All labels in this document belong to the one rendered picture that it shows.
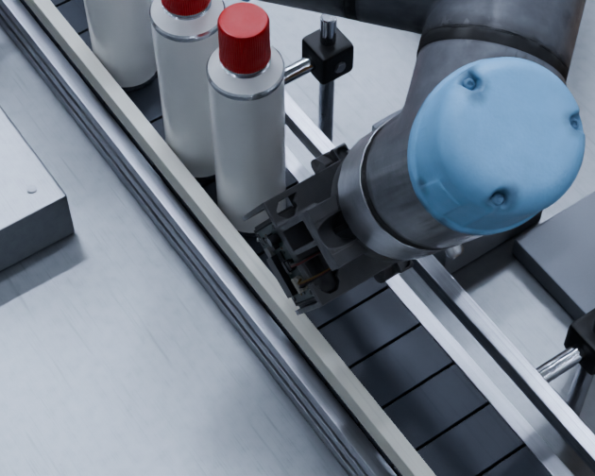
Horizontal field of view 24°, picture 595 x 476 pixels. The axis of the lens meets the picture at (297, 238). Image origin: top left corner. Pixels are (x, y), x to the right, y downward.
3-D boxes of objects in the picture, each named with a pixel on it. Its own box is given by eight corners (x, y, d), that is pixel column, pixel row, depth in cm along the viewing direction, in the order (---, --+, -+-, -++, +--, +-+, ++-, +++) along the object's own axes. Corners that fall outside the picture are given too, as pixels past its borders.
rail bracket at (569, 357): (489, 454, 98) (520, 335, 84) (568, 402, 100) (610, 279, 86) (518, 489, 96) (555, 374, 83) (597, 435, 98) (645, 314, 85)
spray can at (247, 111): (204, 202, 104) (186, 11, 87) (262, 171, 106) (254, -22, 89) (242, 248, 102) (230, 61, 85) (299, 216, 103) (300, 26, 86)
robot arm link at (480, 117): (617, 70, 64) (577, 242, 62) (515, 125, 74) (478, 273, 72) (465, 9, 62) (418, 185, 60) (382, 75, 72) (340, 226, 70)
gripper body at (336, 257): (236, 214, 86) (289, 177, 75) (348, 152, 89) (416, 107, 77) (297, 320, 86) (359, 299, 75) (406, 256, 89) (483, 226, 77)
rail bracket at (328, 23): (255, 177, 112) (249, 37, 98) (329, 137, 114) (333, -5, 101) (278, 204, 110) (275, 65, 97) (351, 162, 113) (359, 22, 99)
